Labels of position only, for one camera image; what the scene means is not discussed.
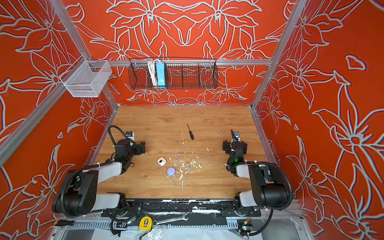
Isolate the silver wrench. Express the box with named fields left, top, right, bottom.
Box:
left=153, top=214, right=189, bottom=226

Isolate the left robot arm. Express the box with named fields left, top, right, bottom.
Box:
left=52, top=125, right=146, bottom=218

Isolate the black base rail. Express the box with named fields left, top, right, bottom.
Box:
left=101, top=197, right=262, bottom=218

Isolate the light blue power bank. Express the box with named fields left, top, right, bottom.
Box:
left=156, top=62, right=166, bottom=88

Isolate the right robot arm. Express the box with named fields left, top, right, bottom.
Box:
left=223, top=131, right=293, bottom=211

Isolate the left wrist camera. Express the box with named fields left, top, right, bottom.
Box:
left=125, top=131, right=135, bottom=141

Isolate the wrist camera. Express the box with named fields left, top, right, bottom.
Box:
left=125, top=131, right=135, bottom=141
left=233, top=132, right=240, bottom=141

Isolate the black handled tool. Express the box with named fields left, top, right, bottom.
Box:
left=54, top=220, right=75, bottom=227

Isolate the black screwdriver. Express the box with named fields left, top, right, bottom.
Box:
left=187, top=125, right=195, bottom=140

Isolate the white mesh wall basket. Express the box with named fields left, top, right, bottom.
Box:
left=61, top=61, right=112, bottom=98

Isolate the white coiled cable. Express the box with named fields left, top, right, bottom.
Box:
left=147, top=59, right=159, bottom=87

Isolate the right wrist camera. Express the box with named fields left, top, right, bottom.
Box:
left=233, top=132, right=240, bottom=141

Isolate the yellow tape measure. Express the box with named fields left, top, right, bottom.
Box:
left=138, top=216, right=153, bottom=232

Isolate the black wire wall basket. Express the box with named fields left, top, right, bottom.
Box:
left=128, top=58, right=219, bottom=90

